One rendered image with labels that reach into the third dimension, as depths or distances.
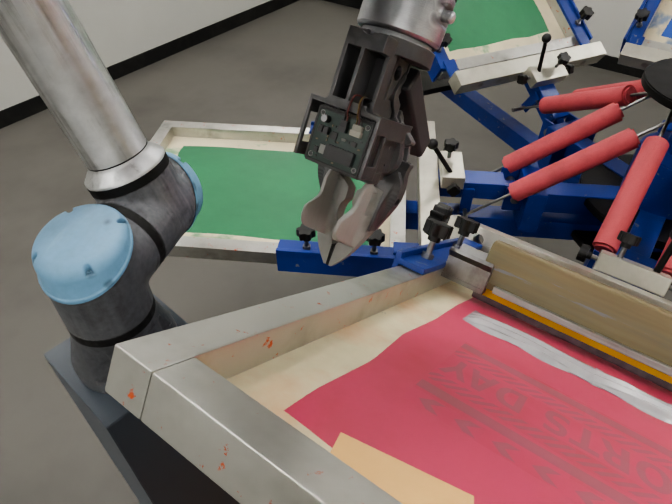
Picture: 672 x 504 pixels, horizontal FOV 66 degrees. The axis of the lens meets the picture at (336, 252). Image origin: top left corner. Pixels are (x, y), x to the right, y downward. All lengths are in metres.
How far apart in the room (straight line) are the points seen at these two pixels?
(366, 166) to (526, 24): 1.67
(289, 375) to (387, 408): 0.09
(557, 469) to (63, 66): 0.66
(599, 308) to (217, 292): 1.98
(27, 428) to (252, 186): 1.36
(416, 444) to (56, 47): 0.57
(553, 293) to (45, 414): 1.99
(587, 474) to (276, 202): 1.11
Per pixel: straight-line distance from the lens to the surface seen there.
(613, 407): 0.72
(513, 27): 2.02
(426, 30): 0.46
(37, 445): 2.33
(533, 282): 0.84
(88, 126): 0.72
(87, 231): 0.70
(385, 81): 0.45
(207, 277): 2.63
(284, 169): 1.58
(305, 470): 0.32
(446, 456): 0.45
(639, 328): 0.84
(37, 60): 0.71
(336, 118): 0.44
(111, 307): 0.70
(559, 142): 1.47
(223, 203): 1.47
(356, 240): 0.49
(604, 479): 0.55
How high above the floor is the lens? 1.84
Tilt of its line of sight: 43 degrees down
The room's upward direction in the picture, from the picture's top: straight up
